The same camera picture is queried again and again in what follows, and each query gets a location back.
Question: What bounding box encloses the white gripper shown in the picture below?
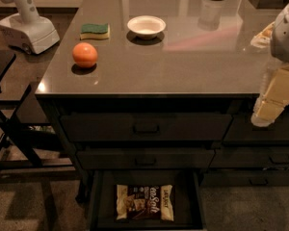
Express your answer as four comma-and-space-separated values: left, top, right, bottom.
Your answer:
250, 22, 289, 127

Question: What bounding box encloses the brown chip bag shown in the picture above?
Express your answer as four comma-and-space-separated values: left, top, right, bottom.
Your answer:
116, 185, 174, 221

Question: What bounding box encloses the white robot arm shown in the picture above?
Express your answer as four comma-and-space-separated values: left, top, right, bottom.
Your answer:
250, 3, 289, 127

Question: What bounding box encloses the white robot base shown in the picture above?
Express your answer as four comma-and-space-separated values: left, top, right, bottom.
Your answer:
0, 0, 60, 55

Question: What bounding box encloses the top right drawer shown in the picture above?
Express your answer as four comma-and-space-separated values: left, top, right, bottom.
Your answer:
223, 114, 289, 145

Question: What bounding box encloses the middle right drawer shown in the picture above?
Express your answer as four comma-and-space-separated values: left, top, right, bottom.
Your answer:
210, 147, 289, 168

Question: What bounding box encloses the dark counter cabinet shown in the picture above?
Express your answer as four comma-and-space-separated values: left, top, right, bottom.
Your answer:
34, 0, 289, 204

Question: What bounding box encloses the bottom right drawer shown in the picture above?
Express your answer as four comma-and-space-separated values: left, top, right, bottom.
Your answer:
201, 170, 289, 187

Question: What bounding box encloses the top left drawer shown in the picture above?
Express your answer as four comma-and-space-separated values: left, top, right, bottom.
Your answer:
61, 113, 232, 142

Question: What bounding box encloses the open bottom drawer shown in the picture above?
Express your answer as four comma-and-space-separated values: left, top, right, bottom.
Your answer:
86, 169, 206, 231

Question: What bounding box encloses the middle left drawer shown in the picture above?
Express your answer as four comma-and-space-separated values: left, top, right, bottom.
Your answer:
76, 147, 214, 169

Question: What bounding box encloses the white bowl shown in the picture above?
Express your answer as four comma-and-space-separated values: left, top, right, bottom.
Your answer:
127, 15, 166, 39

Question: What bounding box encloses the green yellow sponge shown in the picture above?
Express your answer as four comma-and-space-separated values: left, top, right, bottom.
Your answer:
80, 23, 110, 39

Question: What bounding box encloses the orange ball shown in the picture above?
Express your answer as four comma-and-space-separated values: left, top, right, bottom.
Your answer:
72, 42, 98, 68

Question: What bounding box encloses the black chair frame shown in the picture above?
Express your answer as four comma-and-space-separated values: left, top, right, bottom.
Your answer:
0, 50, 75, 191

